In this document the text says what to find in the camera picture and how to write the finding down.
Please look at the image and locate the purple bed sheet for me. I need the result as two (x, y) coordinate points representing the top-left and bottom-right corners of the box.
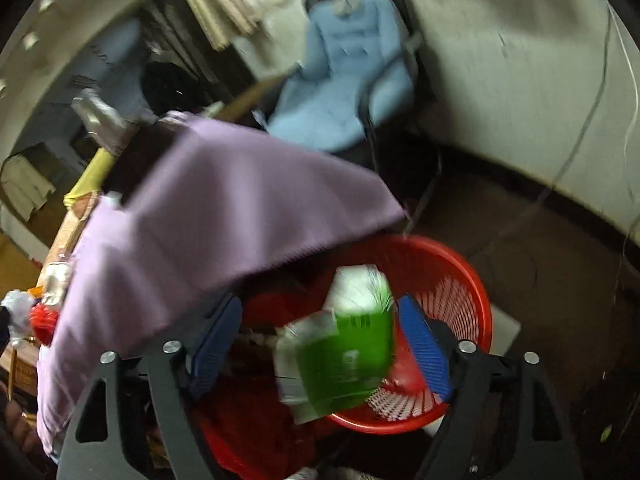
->
(37, 116), (404, 455)

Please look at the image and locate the crumpled white plastic bag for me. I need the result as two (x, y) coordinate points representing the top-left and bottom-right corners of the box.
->
(1, 289), (36, 339)

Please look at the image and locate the red foam fruit net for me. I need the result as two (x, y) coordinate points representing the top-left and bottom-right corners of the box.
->
(29, 304), (60, 346)

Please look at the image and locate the yellow cloth covered chair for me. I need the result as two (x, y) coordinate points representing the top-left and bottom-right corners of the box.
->
(63, 148), (117, 209)

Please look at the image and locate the green white snack bag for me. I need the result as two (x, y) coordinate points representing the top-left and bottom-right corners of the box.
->
(273, 264), (395, 425)

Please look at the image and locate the beige hanging jacket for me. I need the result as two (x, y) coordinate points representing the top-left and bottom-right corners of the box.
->
(1, 154), (56, 221)

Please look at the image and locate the silver metal bottle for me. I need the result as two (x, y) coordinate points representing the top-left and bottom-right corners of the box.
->
(72, 88), (131, 157)

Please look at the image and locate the red plastic trash basket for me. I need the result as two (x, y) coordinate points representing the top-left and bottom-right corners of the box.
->
(240, 233), (495, 436)

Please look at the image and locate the blue cushioned chair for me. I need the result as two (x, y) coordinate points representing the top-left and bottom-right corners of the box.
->
(266, 0), (416, 154)

